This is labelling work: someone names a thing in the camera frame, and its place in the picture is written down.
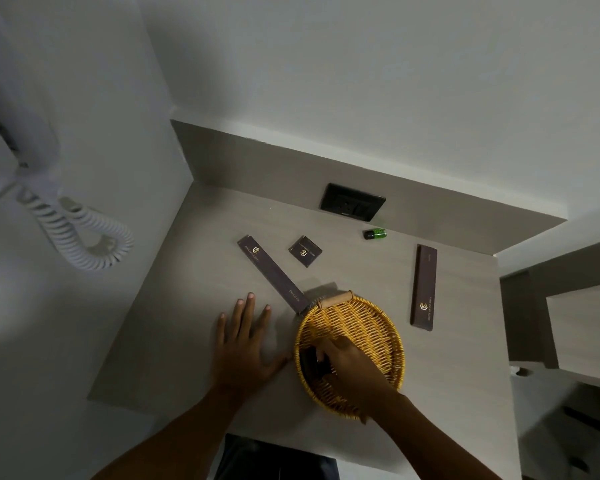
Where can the small dark item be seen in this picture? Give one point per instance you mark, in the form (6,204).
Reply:
(310,365)

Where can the person's left hand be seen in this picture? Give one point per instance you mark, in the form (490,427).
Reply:
(240,357)

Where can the round yellow wicker basket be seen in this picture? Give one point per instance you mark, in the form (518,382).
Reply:
(365,327)

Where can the person's left middle finger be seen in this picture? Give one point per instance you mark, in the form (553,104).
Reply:
(247,316)

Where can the small square dark brown box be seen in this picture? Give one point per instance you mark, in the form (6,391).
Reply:
(305,251)

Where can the person's right forearm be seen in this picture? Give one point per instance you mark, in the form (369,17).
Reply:
(425,439)

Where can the person's left forearm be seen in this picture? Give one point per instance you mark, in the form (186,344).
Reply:
(172,437)

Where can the small green bottle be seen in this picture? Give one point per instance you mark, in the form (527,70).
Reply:
(375,234)

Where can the person's right fingers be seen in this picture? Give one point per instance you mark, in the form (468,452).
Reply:
(327,362)

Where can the person's dark trousers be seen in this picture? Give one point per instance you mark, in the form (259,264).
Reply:
(275,459)

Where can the white wall telephone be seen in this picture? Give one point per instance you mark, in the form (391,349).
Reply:
(15,109)

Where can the person's left thumb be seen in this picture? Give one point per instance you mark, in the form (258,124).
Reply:
(275,366)

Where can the person's right hand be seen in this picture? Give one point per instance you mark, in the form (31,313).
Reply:
(352,369)

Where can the person's left little finger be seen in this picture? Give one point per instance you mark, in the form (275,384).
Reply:
(220,330)

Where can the black wall socket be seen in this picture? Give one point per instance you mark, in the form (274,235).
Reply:
(352,202)

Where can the long dark brown box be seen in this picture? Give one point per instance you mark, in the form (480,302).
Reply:
(424,287)
(275,272)

